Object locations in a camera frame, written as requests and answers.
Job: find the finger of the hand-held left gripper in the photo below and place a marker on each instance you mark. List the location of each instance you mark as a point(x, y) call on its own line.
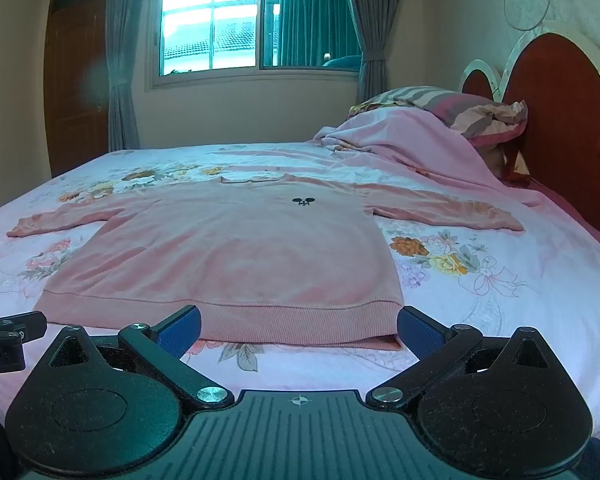
point(27, 325)

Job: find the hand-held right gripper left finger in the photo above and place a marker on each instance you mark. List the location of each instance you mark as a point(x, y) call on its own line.
point(179, 334)

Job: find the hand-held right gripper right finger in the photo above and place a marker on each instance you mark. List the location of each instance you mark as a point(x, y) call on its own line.
point(420, 334)

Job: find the pink sweater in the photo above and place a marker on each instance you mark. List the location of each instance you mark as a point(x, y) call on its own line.
point(240, 255)

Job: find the light pink blanket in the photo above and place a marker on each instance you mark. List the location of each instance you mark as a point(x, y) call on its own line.
point(420, 145)

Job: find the orange beige pillow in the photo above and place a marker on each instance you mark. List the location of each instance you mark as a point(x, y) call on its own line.
point(505, 162)

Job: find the striped colourful cloth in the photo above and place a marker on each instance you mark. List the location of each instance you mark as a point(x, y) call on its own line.
point(460, 110)

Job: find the floral pillow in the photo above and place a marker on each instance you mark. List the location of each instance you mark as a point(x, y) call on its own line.
point(364, 107)

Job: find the brown wooden door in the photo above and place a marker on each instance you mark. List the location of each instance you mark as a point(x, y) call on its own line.
point(75, 80)

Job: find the red white headboard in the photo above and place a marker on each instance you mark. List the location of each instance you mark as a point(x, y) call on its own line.
point(565, 125)

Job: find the grey curtain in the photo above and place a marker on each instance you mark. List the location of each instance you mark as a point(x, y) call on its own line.
point(375, 25)
point(122, 60)

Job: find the teal window curtain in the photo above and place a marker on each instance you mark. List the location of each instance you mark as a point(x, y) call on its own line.
point(250, 20)

